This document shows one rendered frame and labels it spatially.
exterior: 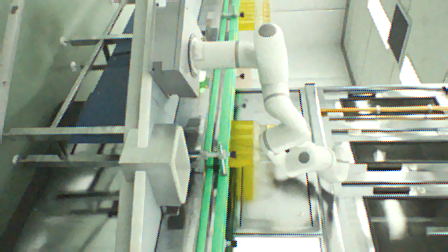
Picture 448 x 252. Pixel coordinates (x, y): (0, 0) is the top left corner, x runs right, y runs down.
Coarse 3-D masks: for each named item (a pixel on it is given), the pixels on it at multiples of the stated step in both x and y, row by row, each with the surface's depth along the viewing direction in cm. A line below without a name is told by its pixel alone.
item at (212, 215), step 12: (216, 168) 150; (216, 180) 145; (204, 192) 141; (216, 192) 141; (204, 204) 138; (216, 204) 137; (204, 216) 134; (216, 216) 133; (204, 228) 130; (216, 228) 130; (204, 240) 127; (216, 240) 127
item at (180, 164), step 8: (176, 136) 121; (176, 144) 119; (184, 144) 131; (176, 152) 134; (184, 152) 134; (176, 160) 137; (184, 160) 137; (176, 168) 139; (184, 168) 139; (176, 176) 118; (184, 176) 137; (176, 184) 121; (184, 184) 134; (184, 192) 132; (184, 200) 129
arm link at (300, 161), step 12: (264, 132) 124; (264, 144) 123; (276, 156) 125; (288, 156) 127; (300, 156) 124; (312, 156) 122; (324, 156) 125; (288, 168) 126; (300, 168) 124; (312, 168) 123; (324, 168) 129
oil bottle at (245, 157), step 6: (240, 150) 157; (246, 150) 157; (252, 150) 156; (240, 156) 154; (246, 156) 154; (252, 156) 154; (258, 156) 154; (228, 162) 156; (234, 162) 156; (240, 162) 155; (246, 162) 155; (252, 162) 155; (258, 162) 155
